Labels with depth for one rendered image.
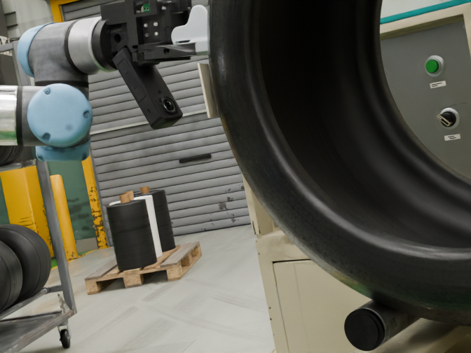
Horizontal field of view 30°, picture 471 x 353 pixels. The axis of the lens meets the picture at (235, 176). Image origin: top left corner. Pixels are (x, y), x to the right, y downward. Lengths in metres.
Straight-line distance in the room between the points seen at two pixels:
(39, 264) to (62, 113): 4.27
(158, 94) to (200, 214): 9.43
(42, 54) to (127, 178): 9.56
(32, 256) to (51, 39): 4.11
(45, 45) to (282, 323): 0.89
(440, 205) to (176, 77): 9.43
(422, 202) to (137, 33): 0.42
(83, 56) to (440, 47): 0.73
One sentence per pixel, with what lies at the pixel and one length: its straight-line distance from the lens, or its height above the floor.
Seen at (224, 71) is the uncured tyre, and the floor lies 1.19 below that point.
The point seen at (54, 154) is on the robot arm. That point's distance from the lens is 1.22.
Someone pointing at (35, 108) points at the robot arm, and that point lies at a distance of 1.08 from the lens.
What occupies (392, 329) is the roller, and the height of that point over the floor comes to 0.89.
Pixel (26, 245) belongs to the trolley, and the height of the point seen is 0.69.
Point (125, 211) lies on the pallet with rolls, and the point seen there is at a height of 0.63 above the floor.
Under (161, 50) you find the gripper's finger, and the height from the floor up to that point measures 1.24.
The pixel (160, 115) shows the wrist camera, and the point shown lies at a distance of 1.12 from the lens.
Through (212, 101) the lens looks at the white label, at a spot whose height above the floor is 1.16.
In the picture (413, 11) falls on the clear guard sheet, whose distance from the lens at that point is 1.65.
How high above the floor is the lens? 1.13
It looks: 3 degrees down
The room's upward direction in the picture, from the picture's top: 11 degrees counter-clockwise
